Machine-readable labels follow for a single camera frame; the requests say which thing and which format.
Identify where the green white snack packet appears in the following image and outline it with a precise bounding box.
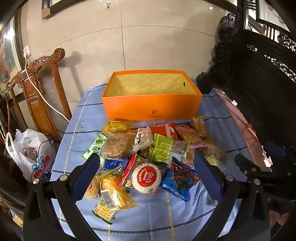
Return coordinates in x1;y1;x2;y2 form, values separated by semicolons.
82;133;108;161

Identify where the dark carved wooden furniture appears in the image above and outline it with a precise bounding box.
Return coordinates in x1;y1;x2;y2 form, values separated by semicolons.
196;0;296;163

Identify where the yellow green cracker packet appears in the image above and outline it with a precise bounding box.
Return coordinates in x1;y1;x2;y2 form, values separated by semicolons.
92;199;117;225

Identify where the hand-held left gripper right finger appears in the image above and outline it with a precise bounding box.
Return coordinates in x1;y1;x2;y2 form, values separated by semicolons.
196;153;270;241

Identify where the gold framed wall painting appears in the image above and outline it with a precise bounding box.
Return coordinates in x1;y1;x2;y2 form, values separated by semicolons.
0;10;23;94

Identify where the white plastic bag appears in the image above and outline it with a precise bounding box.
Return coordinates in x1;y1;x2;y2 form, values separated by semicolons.
5;128;56;183

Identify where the green yellow snack packet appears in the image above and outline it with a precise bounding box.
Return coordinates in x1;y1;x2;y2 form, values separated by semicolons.
147;134;177;163

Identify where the round white red label cracker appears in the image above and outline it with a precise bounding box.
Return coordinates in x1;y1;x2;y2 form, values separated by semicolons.
131;162;162;194

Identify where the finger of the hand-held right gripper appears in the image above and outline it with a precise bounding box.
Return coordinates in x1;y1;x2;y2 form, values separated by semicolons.
265;141;288;161
234;153;273;180

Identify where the yellow brown snack packet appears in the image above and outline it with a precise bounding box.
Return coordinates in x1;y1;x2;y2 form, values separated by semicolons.
193;116;208;140

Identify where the framed picture behind furniture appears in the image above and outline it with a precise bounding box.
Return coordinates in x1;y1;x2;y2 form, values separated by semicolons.
254;0;292;33

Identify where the dark framed wall picture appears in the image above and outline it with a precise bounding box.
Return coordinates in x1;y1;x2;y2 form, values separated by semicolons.
42;0;99;20

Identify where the blue dark cookie packet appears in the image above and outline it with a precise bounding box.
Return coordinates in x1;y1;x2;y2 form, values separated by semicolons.
160;156;201;202

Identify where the clear brown pastry packet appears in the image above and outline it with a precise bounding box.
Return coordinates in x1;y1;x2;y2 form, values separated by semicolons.
100;132;137;161

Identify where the carved wooden chair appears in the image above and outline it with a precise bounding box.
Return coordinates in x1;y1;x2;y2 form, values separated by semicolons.
6;48;73;142

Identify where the white black drawing packet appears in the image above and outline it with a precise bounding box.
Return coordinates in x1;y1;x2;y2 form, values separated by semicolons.
131;126;154;153

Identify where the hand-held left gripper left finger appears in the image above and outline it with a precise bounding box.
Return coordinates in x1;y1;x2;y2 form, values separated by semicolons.
23;153;100;241

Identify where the blue checked tablecloth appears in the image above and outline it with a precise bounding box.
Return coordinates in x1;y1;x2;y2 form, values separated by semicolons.
50;83;256;241

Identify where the white power cable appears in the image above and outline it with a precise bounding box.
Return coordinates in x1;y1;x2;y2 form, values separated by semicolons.
23;52;70;122

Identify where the small blue snack packet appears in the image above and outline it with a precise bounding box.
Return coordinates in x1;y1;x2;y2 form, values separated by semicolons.
103;158;123;172

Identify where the red long snack packet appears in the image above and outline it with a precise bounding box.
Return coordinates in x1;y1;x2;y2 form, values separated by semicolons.
117;152;137;189

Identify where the orange cardboard box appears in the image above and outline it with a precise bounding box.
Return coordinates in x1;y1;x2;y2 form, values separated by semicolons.
102;70;203;121

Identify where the clear yellow label packet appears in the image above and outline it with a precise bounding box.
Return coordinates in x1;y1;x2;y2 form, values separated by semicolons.
198;138;227;172

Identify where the yellow barcode snack packet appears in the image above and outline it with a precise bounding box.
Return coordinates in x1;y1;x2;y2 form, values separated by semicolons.
98;170;138;210

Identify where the clear orange pastry packet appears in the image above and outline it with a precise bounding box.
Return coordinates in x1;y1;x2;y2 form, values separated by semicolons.
174;126;204;151

